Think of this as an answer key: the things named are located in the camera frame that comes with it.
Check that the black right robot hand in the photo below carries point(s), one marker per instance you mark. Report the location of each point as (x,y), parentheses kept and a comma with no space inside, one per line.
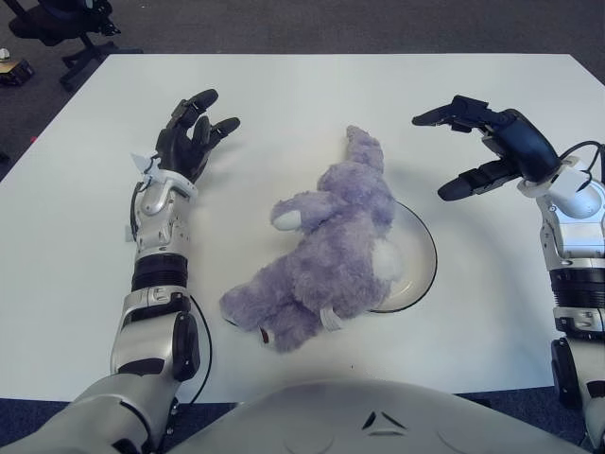
(524,142)

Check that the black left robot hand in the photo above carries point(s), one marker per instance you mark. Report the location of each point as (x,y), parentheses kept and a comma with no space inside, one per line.
(182,146)

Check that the purple plush bunny doll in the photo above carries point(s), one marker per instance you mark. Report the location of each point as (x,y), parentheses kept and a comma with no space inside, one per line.
(331,250)

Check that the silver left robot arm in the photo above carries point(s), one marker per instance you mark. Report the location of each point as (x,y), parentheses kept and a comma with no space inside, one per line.
(156,236)

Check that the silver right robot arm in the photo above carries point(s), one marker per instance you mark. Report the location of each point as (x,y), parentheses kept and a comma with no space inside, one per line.
(576,246)

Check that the white plate with black rim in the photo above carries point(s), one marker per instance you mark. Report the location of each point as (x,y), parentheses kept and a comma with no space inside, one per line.
(420,265)

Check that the small cardboard box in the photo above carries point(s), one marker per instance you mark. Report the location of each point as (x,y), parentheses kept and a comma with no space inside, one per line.
(16,71)

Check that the black office chair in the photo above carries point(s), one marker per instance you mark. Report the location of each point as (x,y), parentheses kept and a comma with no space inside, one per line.
(47,23)

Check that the grey robot torso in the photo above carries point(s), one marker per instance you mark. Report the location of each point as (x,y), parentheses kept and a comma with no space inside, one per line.
(331,416)

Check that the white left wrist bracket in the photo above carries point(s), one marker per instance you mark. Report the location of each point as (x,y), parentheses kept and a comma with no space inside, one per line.
(179,182)

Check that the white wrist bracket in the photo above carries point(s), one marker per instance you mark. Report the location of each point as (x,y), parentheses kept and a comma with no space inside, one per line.
(179,182)
(572,182)

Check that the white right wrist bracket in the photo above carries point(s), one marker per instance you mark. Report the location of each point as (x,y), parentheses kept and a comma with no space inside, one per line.
(572,182)

